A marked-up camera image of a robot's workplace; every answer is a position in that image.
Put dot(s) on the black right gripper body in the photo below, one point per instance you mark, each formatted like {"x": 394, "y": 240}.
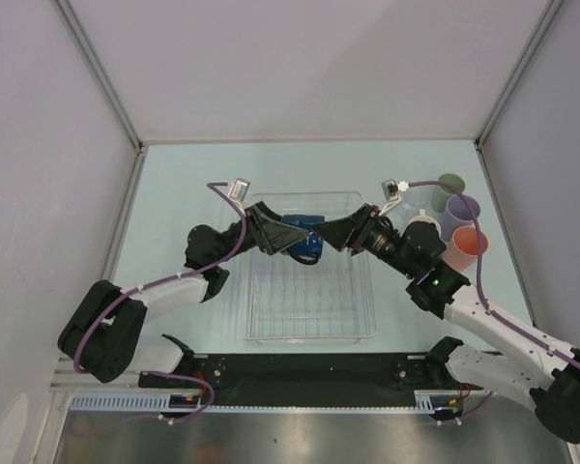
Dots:
{"x": 370, "y": 234}

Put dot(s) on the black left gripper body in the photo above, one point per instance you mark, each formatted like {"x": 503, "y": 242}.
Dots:
{"x": 253, "y": 224}

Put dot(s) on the dark blue ceramic mug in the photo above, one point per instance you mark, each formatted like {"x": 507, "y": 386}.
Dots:
{"x": 308, "y": 259}

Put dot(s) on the white ceramic mug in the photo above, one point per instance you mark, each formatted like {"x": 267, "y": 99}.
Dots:
{"x": 424, "y": 217}

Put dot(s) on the clear glass cup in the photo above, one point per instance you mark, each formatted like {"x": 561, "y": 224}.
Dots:
{"x": 414, "y": 200}

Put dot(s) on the light green plastic cup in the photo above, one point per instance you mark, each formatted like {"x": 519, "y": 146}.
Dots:
{"x": 448, "y": 185}

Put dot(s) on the lavender plastic cup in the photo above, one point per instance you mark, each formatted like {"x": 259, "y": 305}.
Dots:
{"x": 459, "y": 211}

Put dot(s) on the pink plastic cup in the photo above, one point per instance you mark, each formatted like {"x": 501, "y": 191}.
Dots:
{"x": 465, "y": 247}

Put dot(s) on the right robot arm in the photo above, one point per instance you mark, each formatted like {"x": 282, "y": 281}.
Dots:
{"x": 532, "y": 368}

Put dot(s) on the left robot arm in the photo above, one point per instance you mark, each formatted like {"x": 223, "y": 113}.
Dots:
{"x": 103, "y": 337}

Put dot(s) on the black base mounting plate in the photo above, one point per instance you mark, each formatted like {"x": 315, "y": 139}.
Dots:
{"x": 347, "y": 380}

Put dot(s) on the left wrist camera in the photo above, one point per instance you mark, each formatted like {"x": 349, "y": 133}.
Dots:
{"x": 238, "y": 190}

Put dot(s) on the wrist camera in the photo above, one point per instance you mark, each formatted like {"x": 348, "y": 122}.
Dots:
{"x": 393, "y": 192}
{"x": 238, "y": 190}

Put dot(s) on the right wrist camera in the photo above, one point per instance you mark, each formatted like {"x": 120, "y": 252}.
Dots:
{"x": 393, "y": 192}

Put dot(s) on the white wire dish rack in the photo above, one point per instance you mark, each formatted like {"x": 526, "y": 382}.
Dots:
{"x": 331, "y": 301}

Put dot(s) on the left aluminium frame post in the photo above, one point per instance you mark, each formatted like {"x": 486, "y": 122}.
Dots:
{"x": 93, "y": 63}

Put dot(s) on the aluminium frame post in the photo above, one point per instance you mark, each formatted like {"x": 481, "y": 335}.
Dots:
{"x": 525, "y": 59}
{"x": 93, "y": 63}

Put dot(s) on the right aluminium frame post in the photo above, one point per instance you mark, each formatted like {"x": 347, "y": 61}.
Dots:
{"x": 525, "y": 59}

